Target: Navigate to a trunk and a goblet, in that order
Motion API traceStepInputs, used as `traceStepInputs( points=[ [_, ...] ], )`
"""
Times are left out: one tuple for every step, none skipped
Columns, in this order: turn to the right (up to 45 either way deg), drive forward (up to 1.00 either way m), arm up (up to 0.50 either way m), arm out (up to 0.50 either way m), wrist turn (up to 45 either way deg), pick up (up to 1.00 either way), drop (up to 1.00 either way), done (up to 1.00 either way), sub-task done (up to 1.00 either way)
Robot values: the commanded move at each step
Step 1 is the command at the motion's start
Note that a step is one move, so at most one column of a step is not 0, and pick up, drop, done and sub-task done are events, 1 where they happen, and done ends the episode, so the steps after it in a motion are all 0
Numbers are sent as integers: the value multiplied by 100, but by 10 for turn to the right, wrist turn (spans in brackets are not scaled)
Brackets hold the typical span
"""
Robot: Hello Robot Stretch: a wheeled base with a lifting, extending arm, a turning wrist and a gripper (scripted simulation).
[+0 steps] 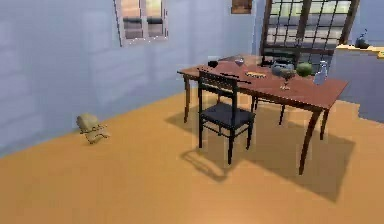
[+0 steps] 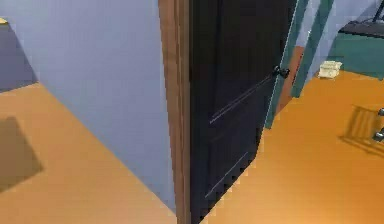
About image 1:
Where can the black wooden chair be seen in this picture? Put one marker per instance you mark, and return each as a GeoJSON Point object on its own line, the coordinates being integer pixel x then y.
{"type": "Point", "coordinates": [226, 115]}
{"type": "Point", "coordinates": [278, 57]}

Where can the small black cup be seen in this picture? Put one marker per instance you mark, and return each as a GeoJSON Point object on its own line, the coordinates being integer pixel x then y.
{"type": "Point", "coordinates": [212, 63]}

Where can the small glass bowl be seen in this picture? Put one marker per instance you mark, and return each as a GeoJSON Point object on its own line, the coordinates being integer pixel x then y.
{"type": "Point", "coordinates": [239, 61]}

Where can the yellow flat tray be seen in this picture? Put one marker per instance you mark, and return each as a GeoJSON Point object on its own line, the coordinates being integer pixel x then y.
{"type": "Point", "coordinates": [256, 74]}

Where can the grey metal pot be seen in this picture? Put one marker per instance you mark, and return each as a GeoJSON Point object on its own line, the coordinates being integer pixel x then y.
{"type": "Point", "coordinates": [279, 68]}

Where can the tan small toy chair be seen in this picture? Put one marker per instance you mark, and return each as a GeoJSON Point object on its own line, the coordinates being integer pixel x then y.
{"type": "Point", "coordinates": [89, 125]}

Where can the white framed window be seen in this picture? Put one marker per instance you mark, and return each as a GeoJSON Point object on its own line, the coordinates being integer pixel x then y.
{"type": "Point", "coordinates": [142, 20]}

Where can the brown wooden dining table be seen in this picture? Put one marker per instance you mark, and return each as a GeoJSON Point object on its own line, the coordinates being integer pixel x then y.
{"type": "Point", "coordinates": [301, 90]}

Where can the green round melon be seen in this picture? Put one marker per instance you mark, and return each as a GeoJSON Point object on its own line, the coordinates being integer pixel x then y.
{"type": "Point", "coordinates": [304, 69]}

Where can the clear glass bottle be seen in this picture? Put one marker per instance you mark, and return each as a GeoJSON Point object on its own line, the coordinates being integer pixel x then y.
{"type": "Point", "coordinates": [321, 74]}

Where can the brown framed lattice window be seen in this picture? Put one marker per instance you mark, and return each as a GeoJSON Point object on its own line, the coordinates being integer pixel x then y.
{"type": "Point", "coordinates": [308, 25]}

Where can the yellow topped counter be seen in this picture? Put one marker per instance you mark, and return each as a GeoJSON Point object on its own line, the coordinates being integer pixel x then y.
{"type": "Point", "coordinates": [361, 78]}

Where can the brown framed wall picture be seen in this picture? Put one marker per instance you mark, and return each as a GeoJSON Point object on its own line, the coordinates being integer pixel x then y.
{"type": "Point", "coordinates": [241, 6]}

